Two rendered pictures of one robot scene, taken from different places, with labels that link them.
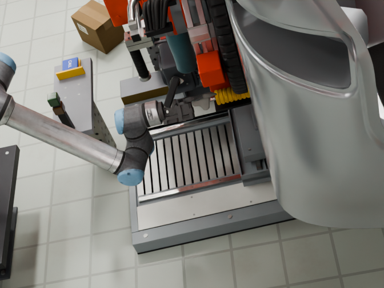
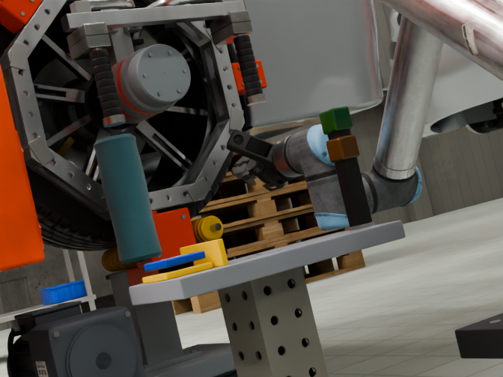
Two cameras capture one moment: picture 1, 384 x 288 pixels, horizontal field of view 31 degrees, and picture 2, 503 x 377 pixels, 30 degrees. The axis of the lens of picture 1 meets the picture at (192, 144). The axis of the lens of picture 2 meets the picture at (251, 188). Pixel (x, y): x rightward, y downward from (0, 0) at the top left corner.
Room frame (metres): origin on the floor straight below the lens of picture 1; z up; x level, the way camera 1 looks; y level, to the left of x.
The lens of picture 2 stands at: (3.26, 1.49, 0.50)
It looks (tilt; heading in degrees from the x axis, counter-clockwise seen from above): 2 degrees up; 227
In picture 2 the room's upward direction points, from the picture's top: 13 degrees counter-clockwise
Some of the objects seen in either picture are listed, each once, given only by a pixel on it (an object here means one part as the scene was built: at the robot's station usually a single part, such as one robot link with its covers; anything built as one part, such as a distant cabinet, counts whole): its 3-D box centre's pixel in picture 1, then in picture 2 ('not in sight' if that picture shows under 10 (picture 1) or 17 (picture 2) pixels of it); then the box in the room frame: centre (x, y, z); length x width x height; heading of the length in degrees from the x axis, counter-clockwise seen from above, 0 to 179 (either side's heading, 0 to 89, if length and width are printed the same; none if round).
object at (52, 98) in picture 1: (54, 99); (335, 120); (2.03, 0.43, 0.64); 0.04 x 0.04 x 0.04; 80
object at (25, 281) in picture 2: not in sight; (57, 277); (-1.79, -6.94, 0.42); 1.21 x 1.00 x 0.84; 78
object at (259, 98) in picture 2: (139, 62); (248, 68); (1.84, 0.07, 0.83); 0.04 x 0.04 x 0.16
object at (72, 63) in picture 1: (70, 65); (175, 264); (2.39, 0.37, 0.47); 0.07 x 0.07 x 0.02; 80
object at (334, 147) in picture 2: (58, 108); (342, 148); (2.03, 0.43, 0.59); 0.04 x 0.04 x 0.04; 80
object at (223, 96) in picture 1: (247, 90); (187, 234); (1.83, -0.27, 0.51); 0.29 x 0.06 x 0.06; 80
